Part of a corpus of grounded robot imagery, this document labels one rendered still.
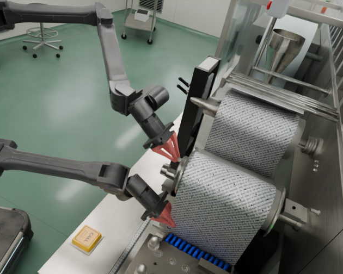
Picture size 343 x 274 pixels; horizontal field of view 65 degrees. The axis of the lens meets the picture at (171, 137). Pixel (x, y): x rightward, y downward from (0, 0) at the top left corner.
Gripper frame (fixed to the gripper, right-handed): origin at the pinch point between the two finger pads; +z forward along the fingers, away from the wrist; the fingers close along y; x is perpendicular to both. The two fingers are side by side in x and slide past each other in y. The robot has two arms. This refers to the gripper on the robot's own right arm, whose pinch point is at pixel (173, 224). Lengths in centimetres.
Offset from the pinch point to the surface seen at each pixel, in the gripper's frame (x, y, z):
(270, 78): 28, -75, -5
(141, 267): -0.8, 16.8, -1.8
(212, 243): 7.4, 0.3, 10.7
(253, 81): 35, -37, -15
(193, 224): 7.0, 0.3, 2.6
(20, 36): -267, -244, -257
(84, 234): -26.1, 10.0, -15.5
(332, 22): 56, -102, -4
